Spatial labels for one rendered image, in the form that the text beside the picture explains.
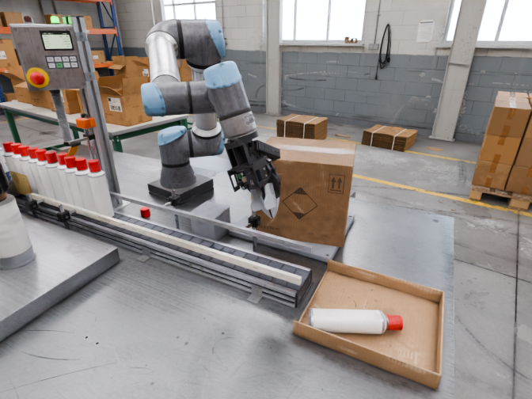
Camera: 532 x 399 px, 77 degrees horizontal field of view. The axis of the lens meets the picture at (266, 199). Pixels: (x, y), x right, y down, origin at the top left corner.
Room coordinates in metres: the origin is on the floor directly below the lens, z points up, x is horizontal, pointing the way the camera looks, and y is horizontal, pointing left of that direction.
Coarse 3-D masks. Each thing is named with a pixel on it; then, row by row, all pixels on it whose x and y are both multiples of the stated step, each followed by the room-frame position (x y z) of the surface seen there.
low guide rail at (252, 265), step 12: (96, 216) 0.96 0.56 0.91; (108, 216) 0.95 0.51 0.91; (132, 228) 0.89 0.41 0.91; (144, 228) 0.87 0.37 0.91; (168, 240) 0.82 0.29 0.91; (180, 240) 0.81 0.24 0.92; (204, 252) 0.76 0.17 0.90; (216, 252) 0.75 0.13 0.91; (240, 264) 0.71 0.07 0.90; (252, 264) 0.70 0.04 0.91; (276, 276) 0.67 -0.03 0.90; (288, 276) 0.65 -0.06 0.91; (300, 276) 0.65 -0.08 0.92
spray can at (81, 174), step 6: (78, 162) 1.01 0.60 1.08; (84, 162) 1.02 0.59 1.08; (78, 168) 1.01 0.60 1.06; (84, 168) 1.02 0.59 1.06; (78, 174) 1.00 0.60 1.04; (84, 174) 1.00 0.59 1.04; (78, 180) 1.00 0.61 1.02; (84, 180) 1.00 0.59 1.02; (78, 186) 1.01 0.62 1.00; (84, 186) 1.00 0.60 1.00; (84, 192) 1.00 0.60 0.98; (90, 192) 1.01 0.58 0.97; (84, 198) 1.00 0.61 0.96; (90, 198) 1.00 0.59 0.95; (84, 204) 1.00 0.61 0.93; (90, 204) 1.00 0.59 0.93; (90, 210) 1.00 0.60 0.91; (96, 210) 1.01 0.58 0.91
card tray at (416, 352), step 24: (336, 264) 0.77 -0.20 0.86; (336, 288) 0.70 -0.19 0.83; (360, 288) 0.70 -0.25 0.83; (384, 288) 0.70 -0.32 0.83; (408, 288) 0.68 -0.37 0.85; (432, 288) 0.66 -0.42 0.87; (384, 312) 0.61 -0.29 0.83; (408, 312) 0.61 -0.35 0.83; (432, 312) 0.61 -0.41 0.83; (312, 336) 0.53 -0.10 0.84; (336, 336) 0.51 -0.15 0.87; (360, 336) 0.54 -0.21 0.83; (384, 336) 0.54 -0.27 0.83; (408, 336) 0.54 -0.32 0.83; (432, 336) 0.54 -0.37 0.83; (384, 360) 0.46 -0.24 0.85; (408, 360) 0.48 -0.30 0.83; (432, 360) 0.48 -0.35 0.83; (432, 384) 0.42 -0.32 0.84
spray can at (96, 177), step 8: (96, 160) 1.01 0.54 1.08; (96, 168) 1.00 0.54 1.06; (88, 176) 0.99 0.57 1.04; (96, 176) 0.99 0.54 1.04; (104, 176) 1.01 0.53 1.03; (96, 184) 0.99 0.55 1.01; (104, 184) 1.00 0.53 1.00; (96, 192) 0.98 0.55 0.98; (104, 192) 1.00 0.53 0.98; (96, 200) 0.99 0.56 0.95; (104, 200) 0.99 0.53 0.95; (96, 208) 0.99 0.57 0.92; (104, 208) 0.99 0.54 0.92; (112, 208) 1.02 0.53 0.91; (112, 216) 1.00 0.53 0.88
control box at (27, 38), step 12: (12, 24) 1.10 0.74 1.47; (24, 24) 1.11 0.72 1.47; (36, 24) 1.13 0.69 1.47; (24, 36) 1.10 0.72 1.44; (36, 36) 1.12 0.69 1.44; (72, 36) 1.16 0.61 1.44; (24, 48) 1.10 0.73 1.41; (36, 48) 1.11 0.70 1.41; (24, 60) 1.09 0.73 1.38; (36, 60) 1.11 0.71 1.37; (24, 72) 1.10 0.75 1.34; (48, 72) 1.12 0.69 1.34; (60, 72) 1.14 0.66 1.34; (72, 72) 1.15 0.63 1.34; (48, 84) 1.12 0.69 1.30; (60, 84) 1.13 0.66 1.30; (72, 84) 1.15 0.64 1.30; (84, 84) 1.16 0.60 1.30
